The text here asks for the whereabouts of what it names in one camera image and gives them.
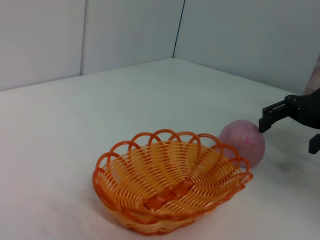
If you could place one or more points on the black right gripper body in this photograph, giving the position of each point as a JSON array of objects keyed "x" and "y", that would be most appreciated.
[{"x": 311, "y": 110}]

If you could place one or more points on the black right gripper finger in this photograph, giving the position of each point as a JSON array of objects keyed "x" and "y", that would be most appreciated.
[
  {"x": 315, "y": 145},
  {"x": 272, "y": 115}
]

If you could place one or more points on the pink peach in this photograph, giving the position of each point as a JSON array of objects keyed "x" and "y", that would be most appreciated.
[{"x": 240, "y": 140}]

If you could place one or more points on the orange plastic woven basket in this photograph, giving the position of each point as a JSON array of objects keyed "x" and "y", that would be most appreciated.
[{"x": 160, "y": 200}]

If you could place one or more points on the beige blurred background object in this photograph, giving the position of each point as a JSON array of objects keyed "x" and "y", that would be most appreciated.
[{"x": 313, "y": 75}]

